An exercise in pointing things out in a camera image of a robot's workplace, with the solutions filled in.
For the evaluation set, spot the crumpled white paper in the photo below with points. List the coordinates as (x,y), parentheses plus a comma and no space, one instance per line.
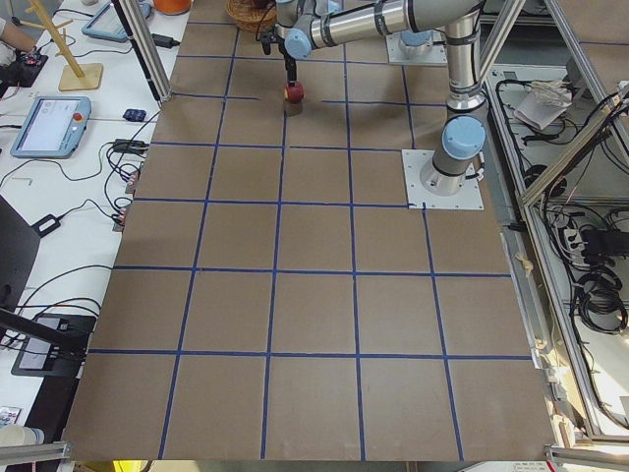
(545,101)

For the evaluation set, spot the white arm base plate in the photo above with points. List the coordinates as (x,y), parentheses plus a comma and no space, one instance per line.
(429,53)
(426,188)

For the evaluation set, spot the woven wicker basket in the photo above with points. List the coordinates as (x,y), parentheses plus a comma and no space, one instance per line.
(251,15)

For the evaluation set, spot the black monitor stand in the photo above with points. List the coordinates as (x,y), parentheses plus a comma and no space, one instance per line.
(46,350)

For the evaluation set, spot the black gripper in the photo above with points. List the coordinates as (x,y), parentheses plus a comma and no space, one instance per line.
(287,54)

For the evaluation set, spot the aluminium frame post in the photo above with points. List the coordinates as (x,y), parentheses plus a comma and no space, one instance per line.
(136,29)

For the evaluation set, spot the wooden mug tree stand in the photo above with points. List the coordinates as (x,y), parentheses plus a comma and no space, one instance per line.
(75,76)

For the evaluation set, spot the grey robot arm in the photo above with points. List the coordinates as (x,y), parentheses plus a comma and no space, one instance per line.
(302,27)
(417,43)

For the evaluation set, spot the black power adapter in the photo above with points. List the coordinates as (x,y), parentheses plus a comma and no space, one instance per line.
(164,41)

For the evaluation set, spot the blue teach pendant near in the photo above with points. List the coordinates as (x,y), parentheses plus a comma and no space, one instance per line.
(53,128)

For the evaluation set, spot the orange round object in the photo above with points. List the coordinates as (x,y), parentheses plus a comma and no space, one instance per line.
(172,7)

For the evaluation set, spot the red apple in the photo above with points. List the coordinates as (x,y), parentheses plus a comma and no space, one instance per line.
(294,92)

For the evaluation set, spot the blue teach pendant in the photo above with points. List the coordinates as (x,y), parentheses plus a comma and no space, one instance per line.
(53,128)
(106,25)

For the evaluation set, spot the blue teach pendant far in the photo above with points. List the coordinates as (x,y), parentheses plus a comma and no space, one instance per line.
(106,25)

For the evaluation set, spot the small blue device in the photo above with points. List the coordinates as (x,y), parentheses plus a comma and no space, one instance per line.
(134,115)

